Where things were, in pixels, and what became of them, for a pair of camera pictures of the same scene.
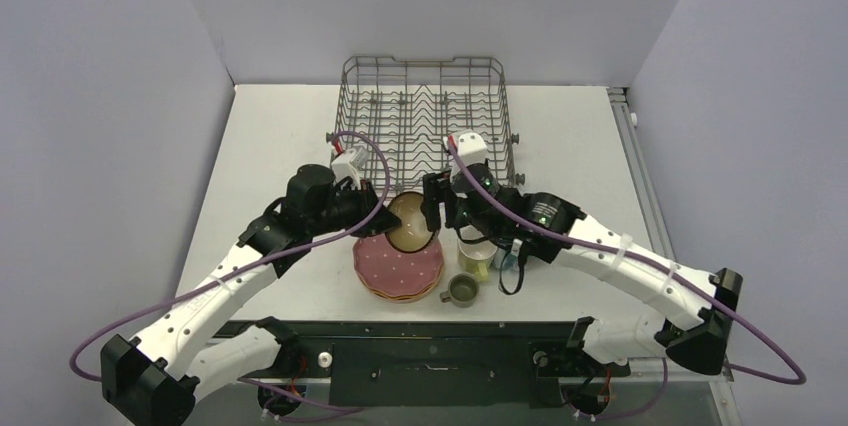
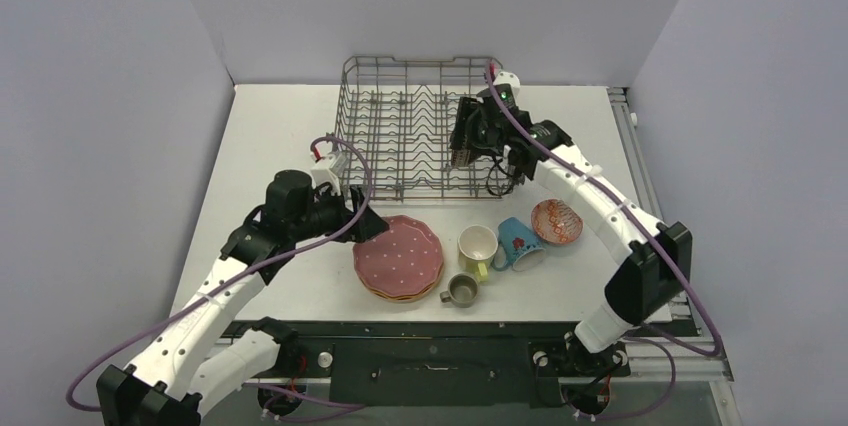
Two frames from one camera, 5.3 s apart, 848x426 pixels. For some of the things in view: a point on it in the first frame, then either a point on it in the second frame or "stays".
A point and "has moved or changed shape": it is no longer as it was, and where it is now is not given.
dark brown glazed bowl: x=414 y=232 has moved or changed shape
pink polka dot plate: x=389 y=271 stays
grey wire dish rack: x=431 y=118 stays
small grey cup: x=463 y=290 stays
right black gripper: x=448 y=195 → x=478 y=129
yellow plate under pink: x=406 y=299 stays
